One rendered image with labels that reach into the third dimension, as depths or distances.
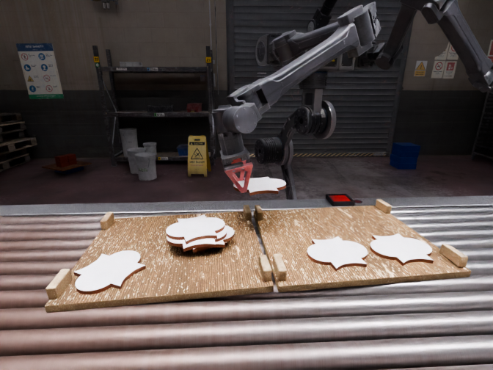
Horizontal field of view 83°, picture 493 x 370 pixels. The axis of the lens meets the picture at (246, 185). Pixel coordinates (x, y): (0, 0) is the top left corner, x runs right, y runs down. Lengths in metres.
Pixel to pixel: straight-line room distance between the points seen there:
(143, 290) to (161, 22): 5.26
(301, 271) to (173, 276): 0.26
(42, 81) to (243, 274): 6.02
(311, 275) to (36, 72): 6.15
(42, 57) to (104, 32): 1.17
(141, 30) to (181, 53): 0.74
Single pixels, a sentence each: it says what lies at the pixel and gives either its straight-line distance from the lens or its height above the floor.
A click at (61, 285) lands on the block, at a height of 0.95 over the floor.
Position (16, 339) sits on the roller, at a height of 0.92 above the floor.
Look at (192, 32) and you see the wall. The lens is 5.52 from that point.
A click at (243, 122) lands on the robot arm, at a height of 1.23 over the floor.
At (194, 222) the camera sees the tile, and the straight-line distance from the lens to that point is 0.71.
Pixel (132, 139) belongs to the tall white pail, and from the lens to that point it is 5.35.
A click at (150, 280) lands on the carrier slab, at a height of 0.94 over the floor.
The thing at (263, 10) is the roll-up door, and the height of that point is 2.51.
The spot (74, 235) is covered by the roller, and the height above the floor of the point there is 0.91.
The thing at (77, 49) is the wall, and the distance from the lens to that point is 6.08.
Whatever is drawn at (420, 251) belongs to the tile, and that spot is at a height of 0.95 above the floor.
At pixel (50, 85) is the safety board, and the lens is 6.33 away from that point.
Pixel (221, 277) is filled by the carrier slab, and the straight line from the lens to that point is 0.60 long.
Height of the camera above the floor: 1.30
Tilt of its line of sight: 19 degrees down
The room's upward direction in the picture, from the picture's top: straight up
